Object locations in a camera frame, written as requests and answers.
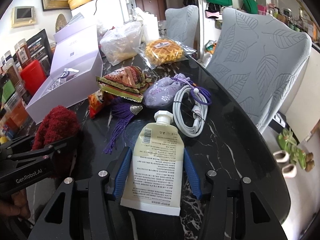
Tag packaged waffle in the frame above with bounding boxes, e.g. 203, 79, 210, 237
134, 37, 196, 69

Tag grey leaf chair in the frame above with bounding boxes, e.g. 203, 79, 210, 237
165, 5, 199, 48
206, 8, 312, 132

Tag clear plastic bag of food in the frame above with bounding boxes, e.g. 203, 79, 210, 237
100, 21, 143, 66

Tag far grey leaf chair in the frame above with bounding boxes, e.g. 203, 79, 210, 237
165, 5, 199, 48

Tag red fuzzy knitted item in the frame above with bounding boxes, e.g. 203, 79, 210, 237
32, 106, 80, 150

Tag labelled brown spice jar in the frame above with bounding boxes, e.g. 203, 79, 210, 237
14, 38, 32, 69

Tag triangular embroidered sachet with tassel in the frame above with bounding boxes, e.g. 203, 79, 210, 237
96, 66, 152, 154

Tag brown entrance door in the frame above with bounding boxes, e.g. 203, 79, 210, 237
135, 0, 167, 21

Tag white cable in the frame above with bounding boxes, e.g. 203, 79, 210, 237
172, 84, 209, 138

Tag white refrigerator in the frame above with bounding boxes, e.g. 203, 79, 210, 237
71, 0, 130, 29

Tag purple embroidered drawstring pouch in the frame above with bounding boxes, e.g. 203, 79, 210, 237
143, 73, 212, 109

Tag near grey leaf chair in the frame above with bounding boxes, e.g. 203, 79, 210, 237
206, 8, 312, 132

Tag red plastic canister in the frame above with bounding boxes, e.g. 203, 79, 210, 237
21, 60, 47, 96

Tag cream lotion tube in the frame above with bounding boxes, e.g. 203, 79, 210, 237
120, 111, 184, 216

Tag lavender gift box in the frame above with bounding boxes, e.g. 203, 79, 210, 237
26, 23, 103, 124

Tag red snack packet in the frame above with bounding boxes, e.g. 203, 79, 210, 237
88, 90, 116, 119

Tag green sandals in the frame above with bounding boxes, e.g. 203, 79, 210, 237
277, 128, 315, 172

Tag wall intercom panel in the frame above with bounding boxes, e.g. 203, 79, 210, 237
11, 7, 36, 28

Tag black coffee bag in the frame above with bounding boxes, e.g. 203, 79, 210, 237
27, 29, 53, 76

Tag person's left hand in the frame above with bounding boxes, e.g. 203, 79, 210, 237
1, 189, 31, 219

